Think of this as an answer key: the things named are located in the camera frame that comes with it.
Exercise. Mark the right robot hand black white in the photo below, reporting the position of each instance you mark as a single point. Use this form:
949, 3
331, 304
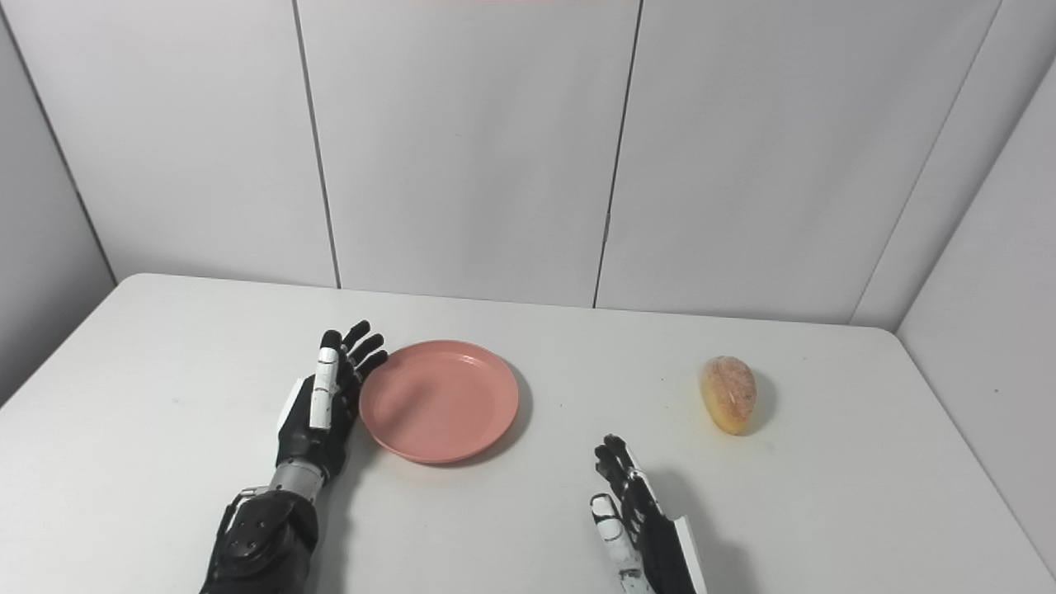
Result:
648, 536

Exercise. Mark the pink round plate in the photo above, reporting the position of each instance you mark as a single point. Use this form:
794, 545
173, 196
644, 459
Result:
439, 401

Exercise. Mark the golden bread roll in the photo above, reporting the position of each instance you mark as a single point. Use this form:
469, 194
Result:
728, 393

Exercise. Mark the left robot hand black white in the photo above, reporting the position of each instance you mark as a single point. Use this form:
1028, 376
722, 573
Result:
318, 429

